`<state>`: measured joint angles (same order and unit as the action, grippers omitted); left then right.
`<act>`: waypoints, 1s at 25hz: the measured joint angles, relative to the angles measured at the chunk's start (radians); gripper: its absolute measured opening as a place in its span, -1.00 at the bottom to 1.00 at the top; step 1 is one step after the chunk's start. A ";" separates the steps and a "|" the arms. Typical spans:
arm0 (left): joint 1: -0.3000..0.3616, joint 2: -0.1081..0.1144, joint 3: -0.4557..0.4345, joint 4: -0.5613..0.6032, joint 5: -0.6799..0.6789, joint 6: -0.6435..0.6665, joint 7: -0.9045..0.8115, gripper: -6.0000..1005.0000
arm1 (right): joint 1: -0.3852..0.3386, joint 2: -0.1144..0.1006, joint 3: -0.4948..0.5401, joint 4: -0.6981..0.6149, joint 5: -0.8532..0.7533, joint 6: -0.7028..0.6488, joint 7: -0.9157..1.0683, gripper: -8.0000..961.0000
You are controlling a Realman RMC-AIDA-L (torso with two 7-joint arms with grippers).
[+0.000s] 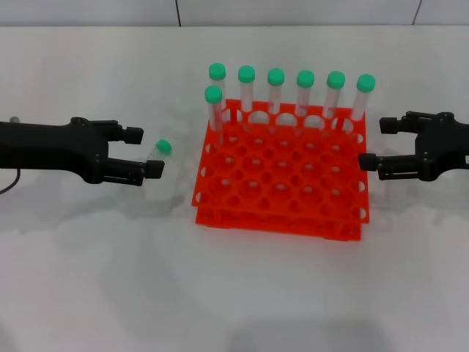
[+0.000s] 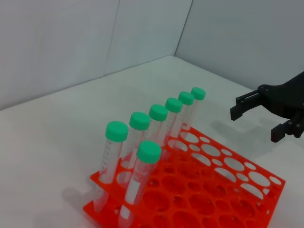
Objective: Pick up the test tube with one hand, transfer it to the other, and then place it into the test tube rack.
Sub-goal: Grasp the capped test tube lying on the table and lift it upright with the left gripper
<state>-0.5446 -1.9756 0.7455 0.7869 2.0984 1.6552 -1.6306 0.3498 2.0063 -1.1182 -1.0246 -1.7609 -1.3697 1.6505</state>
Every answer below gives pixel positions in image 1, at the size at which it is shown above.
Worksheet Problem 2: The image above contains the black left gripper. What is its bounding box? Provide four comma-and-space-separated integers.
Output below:
0, 116, 166, 186

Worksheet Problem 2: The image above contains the orange plastic test tube rack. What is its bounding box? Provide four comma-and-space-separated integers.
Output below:
191, 98, 371, 243

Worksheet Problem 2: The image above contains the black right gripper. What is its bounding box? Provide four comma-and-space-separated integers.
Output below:
358, 111, 469, 183

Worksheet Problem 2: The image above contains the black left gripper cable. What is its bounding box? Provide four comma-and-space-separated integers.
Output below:
0, 168, 21, 195

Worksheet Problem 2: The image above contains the clear test tube green cap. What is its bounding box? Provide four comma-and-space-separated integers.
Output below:
207, 62, 229, 125
204, 84, 225, 147
322, 70, 347, 139
295, 69, 316, 135
237, 65, 256, 131
266, 67, 286, 135
141, 138, 173, 173
350, 73, 377, 142

